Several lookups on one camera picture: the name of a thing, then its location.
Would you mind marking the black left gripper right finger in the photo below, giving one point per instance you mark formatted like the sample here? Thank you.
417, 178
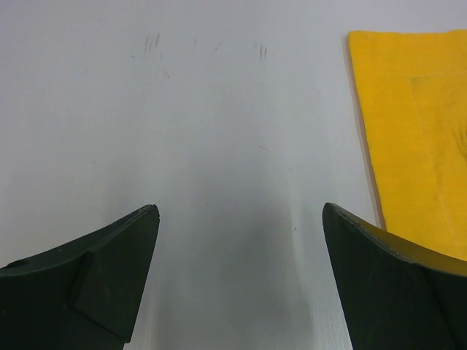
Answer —
395, 294

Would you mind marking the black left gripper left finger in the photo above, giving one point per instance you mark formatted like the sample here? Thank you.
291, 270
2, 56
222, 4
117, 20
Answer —
84, 294

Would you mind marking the yellow printed cloth placemat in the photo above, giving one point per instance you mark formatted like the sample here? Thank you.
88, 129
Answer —
412, 94

